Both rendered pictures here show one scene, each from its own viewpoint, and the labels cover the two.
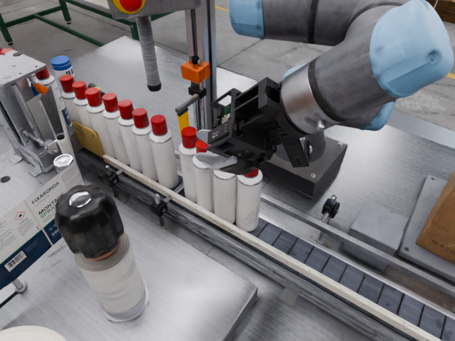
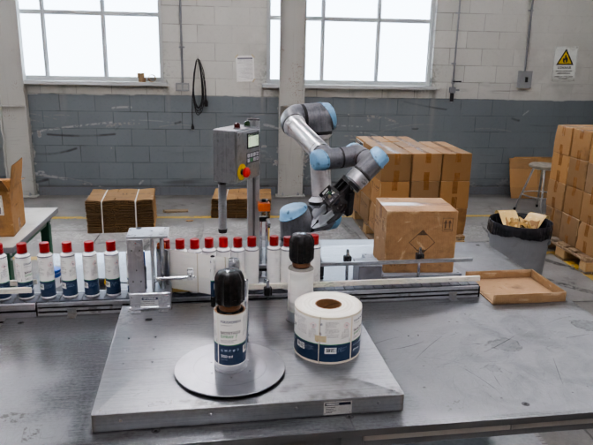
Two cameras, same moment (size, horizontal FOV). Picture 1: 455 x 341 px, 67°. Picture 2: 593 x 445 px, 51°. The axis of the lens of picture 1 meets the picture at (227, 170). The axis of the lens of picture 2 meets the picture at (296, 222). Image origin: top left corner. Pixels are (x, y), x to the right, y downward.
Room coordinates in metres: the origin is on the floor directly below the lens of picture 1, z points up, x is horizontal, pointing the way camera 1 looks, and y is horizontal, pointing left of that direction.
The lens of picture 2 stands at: (-1.06, 1.54, 1.75)
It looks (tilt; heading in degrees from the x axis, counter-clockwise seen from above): 16 degrees down; 316
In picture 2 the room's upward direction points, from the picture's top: 1 degrees clockwise
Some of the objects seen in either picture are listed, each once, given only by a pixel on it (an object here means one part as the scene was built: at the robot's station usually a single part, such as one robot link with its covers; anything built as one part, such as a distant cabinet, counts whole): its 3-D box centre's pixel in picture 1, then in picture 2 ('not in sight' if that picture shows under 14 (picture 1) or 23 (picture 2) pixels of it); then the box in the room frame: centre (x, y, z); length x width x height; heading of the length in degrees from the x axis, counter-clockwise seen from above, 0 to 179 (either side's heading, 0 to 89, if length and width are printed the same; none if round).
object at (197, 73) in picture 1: (191, 130); (264, 243); (0.63, 0.08, 1.05); 0.10 x 0.04 x 0.33; 145
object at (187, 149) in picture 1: (192, 166); (273, 261); (0.57, 0.08, 0.98); 0.05 x 0.05 x 0.20
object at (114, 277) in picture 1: (107, 258); (300, 276); (0.31, 0.20, 1.03); 0.09 x 0.09 x 0.30
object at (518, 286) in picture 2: not in sight; (514, 285); (0.01, -0.72, 0.85); 0.30 x 0.26 x 0.04; 55
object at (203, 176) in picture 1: (206, 178); (287, 262); (0.53, 0.05, 0.98); 0.05 x 0.05 x 0.20
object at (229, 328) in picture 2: not in sight; (229, 319); (0.18, 0.59, 1.04); 0.09 x 0.09 x 0.29
